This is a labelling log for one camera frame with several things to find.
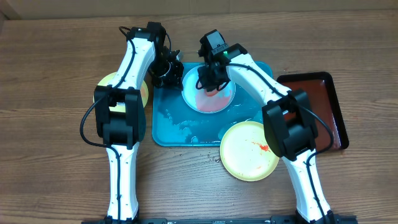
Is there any red sponge with dark scourer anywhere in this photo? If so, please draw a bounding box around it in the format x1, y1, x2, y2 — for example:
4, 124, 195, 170
205, 89, 218, 97

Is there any light blue plate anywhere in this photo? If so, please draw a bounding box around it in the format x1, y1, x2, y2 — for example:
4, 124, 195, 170
182, 63, 236, 113

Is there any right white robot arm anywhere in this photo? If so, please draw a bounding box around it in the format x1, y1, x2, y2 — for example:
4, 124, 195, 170
197, 44, 336, 223

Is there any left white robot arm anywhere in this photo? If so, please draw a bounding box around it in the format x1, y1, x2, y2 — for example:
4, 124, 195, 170
80, 22, 183, 223

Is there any teal plastic tray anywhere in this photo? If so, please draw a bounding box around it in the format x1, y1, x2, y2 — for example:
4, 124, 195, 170
151, 61, 274, 147

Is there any dark red black-rimmed tray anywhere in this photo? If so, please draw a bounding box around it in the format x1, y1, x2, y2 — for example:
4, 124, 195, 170
277, 72, 349, 151

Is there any yellow plate lower right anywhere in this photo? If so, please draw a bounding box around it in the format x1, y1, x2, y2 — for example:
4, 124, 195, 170
220, 121, 279, 182

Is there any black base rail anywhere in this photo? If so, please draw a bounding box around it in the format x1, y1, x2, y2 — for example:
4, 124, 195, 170
81, 215, 358, 224

